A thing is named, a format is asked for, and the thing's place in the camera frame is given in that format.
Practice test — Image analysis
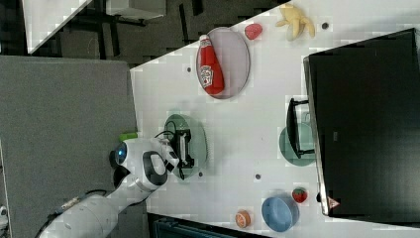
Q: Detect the blue bowl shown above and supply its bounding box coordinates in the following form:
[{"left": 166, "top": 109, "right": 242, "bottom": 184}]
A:
[{"left": 262, "top": 193, "right": 299, "bottom": 232}]

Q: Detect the green plastic strainer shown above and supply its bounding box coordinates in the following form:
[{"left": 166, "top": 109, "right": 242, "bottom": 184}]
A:
[{"left": 164, "top": 114, "right": 208, "bottom": 180}]

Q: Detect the grey round plate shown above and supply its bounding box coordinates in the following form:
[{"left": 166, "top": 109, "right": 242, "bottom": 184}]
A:
[{"left": 196, "top": 27, "right": 251, "bottom": 99}]

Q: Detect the grey foam mat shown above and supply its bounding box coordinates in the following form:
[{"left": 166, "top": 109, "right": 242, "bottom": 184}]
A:
[{"left": 1, "top": 56, "right": 137, "bottom": 238}]

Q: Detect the black oven door handle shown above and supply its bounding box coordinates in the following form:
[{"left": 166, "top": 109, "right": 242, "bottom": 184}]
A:
[{"left": 286, "top": 98, "right": 315, "bottom": 159}]

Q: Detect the red ketchup bottle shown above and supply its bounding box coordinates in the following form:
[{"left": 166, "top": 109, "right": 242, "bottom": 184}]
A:
[{"left": 198, "top": 35, "right": 225, "bottom": 95}]

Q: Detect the green plastic mug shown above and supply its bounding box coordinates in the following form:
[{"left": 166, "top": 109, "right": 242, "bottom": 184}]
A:
[{"left": 278, "top": 112, "right": 315, "bottom": 167}]

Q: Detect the white side table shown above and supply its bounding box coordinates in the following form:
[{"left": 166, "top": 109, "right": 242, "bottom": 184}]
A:
[{"left": 21, "top": 0, "right": 92, "bottom": 54}]

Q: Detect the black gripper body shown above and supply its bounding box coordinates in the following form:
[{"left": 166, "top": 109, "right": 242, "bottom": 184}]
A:
[{"left": 171, "top": 130, "right": 194, "bottom": 169}]

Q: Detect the green cylinder object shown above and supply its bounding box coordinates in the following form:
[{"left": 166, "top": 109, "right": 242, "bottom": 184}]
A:
[{"left": 119, "top": 132, "right": 138, "bottom": 142}]

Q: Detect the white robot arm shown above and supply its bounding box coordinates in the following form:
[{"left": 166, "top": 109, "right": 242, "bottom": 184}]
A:
[{"left": 36, "top": 129, "right": 195, "bottom": 238}]

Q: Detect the red toy strawberry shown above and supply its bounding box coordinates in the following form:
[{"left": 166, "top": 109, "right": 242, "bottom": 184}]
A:
[{"left": 245, "top": 24, "right": 263, "bottom": 40}]

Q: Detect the yellow toy banana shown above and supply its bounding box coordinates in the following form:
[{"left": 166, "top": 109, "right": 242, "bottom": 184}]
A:
[{"left": 275, "top": 3, "right": 316, "bottom": 41}]

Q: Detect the red strawberry near mug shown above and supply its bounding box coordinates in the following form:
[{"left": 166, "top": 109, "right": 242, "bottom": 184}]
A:
[{"left": 292, "top": 187, "right": 308, "bottom": 203}]

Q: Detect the black toy oven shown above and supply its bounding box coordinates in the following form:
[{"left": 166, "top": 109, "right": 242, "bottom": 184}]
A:
[{"left": 303, "top": 28, "right": 420, "bottom": 227}]

